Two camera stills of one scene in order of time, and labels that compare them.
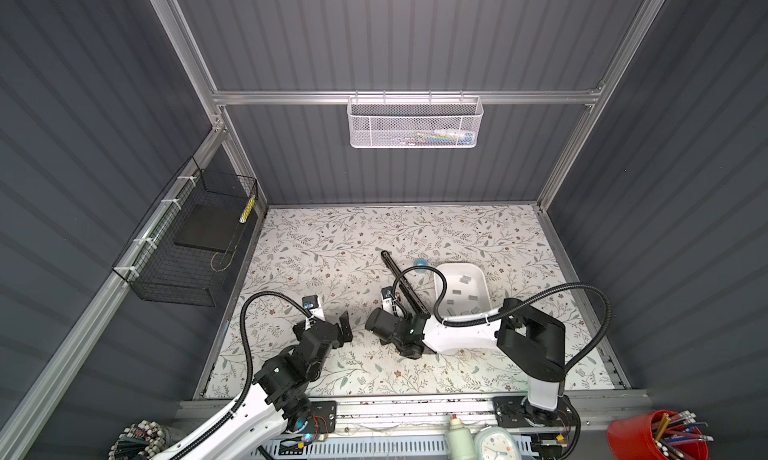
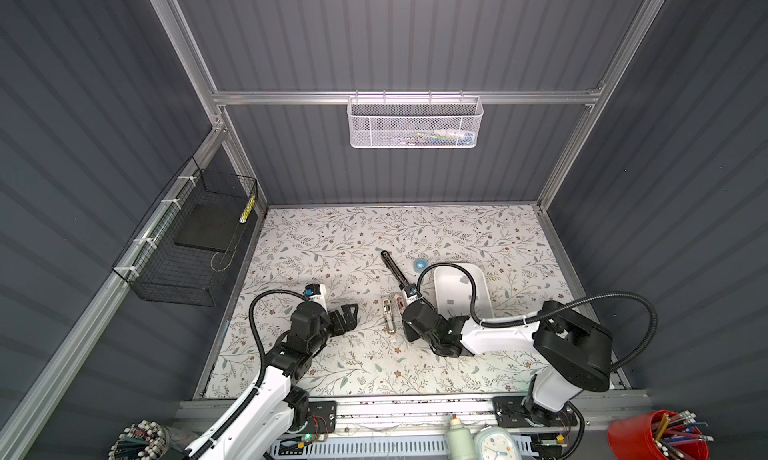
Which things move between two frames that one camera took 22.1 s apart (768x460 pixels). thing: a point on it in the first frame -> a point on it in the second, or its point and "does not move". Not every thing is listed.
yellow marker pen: x=247 y=210 does not move
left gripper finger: x=346 y=326 -> x=349 y=318
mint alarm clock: x=496 y=443 does not move
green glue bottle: x=460 y=441 does not move
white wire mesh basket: x=415 y=121 does not move
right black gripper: x=406 y=319 -> x=408 y=332
